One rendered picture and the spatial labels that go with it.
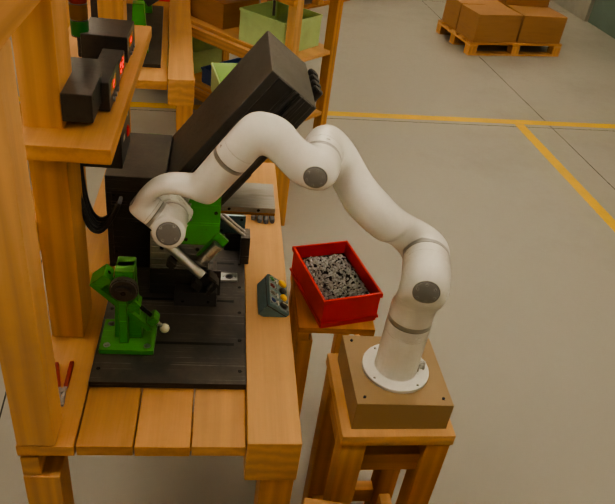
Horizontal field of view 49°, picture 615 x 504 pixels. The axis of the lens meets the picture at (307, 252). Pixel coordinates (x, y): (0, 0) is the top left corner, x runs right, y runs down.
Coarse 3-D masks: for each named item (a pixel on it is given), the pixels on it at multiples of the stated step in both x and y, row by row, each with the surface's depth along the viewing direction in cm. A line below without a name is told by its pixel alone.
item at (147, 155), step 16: (144, 144) 218; (160, 144) 219; (128, 160) 208; (144, 160) 209; (160, 160) 211; (112, 176) 200; (128, 176) 201; (144, 176) 201; (112, 192) 203; (128, 192) 203; (112, 208) 206; (128, 208) 206; (112, 224) 210; (128, 224) 210; (144, 224) 210; (112, 240) 213; (128, 240) 213; (144, 240) 214; (112, 256) 217; (128, 256) 217; (144, 256) 218
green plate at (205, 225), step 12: (192, 204) 200; (204, 204) 201; (216, 204) 201; (192, 216) 202; (204, 216) 202; (216, 216) 202; (192, 228) 203; (204, 228) 203; (216, 228) 204; (192, 240) 204; (204, 240) 205
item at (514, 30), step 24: (456, 0) 756; (480, 0) 766; (504, 0) 765; (528, 0) 767; (456, 24) 759; (480, 24) 722; (504, 24) 732; (528, 24) 741; (552, 24) 750; (552, 48) 768
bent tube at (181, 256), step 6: (186, 198) 196; (174, 252) 201; (180, 252) 202; (180, 258) 202; (186, 258) 203; (186, 264) 203; (192, 264) 203; (192, 270) 204; (198, 270) 204; (198, 276) 205
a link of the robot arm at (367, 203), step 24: (336, 144) 153; (360, 168) 159; (336, 192) 163; (360, 192) 157; (384, 192) 160; (360, 216) 158; (384, 216) 158; (408, 216) 163; (384, 240) 163; (408, 240) 168; (432, 240) 167
